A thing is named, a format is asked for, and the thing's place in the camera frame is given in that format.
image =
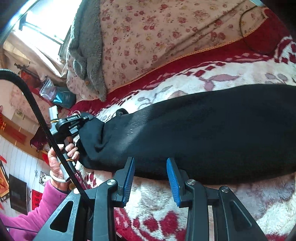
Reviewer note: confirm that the black knit pants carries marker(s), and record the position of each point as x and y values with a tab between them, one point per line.
236	135

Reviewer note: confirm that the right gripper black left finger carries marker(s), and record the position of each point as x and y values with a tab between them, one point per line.
75	220

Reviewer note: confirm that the teal plastic bag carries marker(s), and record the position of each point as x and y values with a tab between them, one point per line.
64	97

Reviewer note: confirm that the red white floral fleece blanket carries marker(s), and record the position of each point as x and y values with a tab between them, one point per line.
264	56

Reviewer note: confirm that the grey fleece garment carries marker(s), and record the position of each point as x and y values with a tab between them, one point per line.
86	45

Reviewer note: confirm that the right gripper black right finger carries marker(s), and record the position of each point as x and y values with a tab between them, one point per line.
231	220

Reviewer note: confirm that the person's left hand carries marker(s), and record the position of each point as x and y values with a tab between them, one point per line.
68	153

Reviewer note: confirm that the beige curtain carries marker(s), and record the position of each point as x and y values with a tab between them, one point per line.
21	51

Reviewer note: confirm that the clear plastic zip bag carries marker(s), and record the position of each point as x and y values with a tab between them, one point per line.
48	90

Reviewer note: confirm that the pink floral quilt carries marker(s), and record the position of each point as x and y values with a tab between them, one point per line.
139	36

